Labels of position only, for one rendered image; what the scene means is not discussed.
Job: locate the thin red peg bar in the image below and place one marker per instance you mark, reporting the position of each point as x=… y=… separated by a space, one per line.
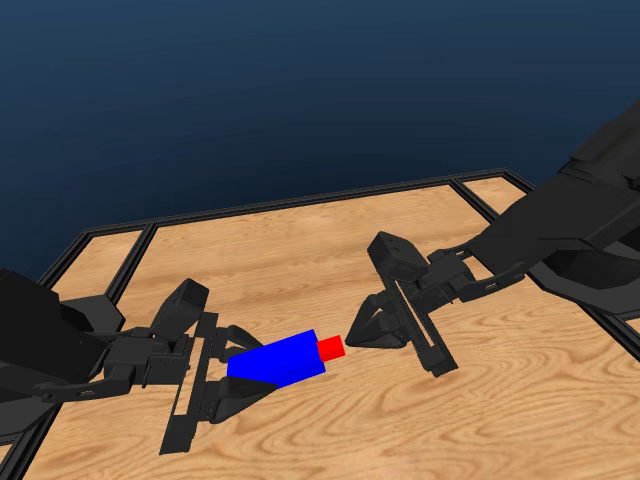
x=331 y=348

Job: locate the blue hollow socket block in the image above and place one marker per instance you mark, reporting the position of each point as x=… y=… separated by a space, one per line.
x=275 y=360

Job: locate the black table frame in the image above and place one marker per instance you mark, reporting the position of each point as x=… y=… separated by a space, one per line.
x=300 y=200

